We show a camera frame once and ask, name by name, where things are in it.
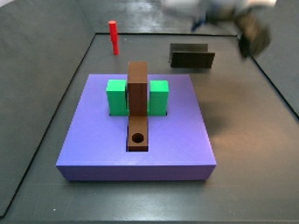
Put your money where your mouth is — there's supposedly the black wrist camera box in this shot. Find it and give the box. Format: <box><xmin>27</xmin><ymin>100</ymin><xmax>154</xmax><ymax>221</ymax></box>
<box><xmin>235</xmin><ymin>13</ymin><xmax>272</xmax><ymax>58</ymax></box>

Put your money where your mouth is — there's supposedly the green block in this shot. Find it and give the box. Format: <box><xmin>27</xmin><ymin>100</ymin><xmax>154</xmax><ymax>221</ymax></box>
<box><xmin>149</xmin><ymin>80</ymin><xmax>170</xmax><ymax>116</ymax></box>
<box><xmin>107</xmin><ymin>80</ymin><xmax>129</xmax><ymax>116</ymax></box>

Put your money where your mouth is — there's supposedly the purple base block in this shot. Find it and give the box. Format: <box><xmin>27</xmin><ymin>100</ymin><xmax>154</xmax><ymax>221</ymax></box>
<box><xmin>57</xmin><ymin>74</ymin><xmax>217</xmax><ymax>181</ymax></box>

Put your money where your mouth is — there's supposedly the black angle bracket fixture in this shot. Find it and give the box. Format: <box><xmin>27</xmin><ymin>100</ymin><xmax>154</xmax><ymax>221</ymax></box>
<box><xmin>170</xmin><ymin>43</ymin><xmax>215</xmax><ymax>69</ymax></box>

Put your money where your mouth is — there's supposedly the left green block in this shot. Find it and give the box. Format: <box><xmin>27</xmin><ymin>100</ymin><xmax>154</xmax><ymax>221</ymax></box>
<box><xmin>107</xmin><ymin>80</ymin><xmax>129</xmax><ymax>116</ymax></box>

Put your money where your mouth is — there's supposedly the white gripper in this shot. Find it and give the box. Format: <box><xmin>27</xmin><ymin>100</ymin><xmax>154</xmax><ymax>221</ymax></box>
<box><xmin>162</xmin><ymin>0</ymin><xmax>277</xmax><ymax>23</ymax></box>

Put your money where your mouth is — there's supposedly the right green block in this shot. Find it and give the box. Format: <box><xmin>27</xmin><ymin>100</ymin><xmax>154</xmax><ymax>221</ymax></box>
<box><xmin>149</xmin><ymin>80</ymin><xmax>170</xmax><ymax>116</ymax></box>

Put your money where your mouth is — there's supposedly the brown L-shaped block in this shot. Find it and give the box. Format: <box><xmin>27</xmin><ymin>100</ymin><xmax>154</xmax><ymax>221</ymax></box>
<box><xmin>127</xmin><ymin>61</ymin><xmax>149</xmax><ymax>152</ymax></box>

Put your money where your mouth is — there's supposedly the red stepped peg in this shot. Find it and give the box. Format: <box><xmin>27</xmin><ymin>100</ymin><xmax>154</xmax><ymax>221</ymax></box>
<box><xmin>109</xmin><ymin>20</ymin><xmax>119</xmax><ymax>55</ymax></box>

